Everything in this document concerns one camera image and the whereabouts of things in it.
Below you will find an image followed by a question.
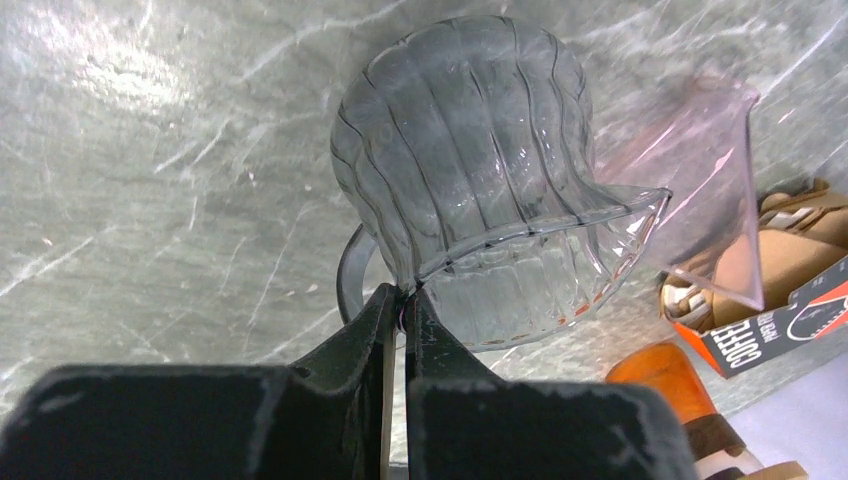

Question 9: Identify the clear glass jar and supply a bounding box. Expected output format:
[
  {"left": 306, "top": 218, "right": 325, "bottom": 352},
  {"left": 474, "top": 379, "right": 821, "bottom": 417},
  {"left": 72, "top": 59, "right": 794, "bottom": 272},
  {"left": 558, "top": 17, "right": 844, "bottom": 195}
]
[{"left": 330, "top": 16, "right": 672, "bottom": 352}]

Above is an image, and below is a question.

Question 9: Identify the orange coffee filter box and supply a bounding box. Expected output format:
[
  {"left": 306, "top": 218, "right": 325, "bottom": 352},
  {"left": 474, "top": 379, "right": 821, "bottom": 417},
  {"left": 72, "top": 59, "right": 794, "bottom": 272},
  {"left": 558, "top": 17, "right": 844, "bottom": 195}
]
[{"left": 659, "top": 178, "right": 847, "bottom": 378}]

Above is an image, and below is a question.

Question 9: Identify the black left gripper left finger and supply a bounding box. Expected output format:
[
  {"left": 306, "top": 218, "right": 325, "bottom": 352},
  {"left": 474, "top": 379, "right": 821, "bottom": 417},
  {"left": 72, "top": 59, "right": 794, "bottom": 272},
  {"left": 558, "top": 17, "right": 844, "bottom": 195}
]
[{"left": 1, "top": 284, "right": 399, "bottom": 479}]

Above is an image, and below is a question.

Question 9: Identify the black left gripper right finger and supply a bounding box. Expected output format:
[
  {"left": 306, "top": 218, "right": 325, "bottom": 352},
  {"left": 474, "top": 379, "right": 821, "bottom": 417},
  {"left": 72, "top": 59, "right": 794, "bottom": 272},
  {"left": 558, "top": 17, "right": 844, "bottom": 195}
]
[{"left": 404, "top": 294, "right": 696, "bottom": 479}]

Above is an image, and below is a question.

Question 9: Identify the orange glass carafe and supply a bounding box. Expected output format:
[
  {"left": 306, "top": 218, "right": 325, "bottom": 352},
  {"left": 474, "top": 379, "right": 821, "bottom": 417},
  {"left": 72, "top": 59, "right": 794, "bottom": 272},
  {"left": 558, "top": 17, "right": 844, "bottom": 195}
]
[{"left": 606, "top": 342, "right": 747, "bottom": 460}]

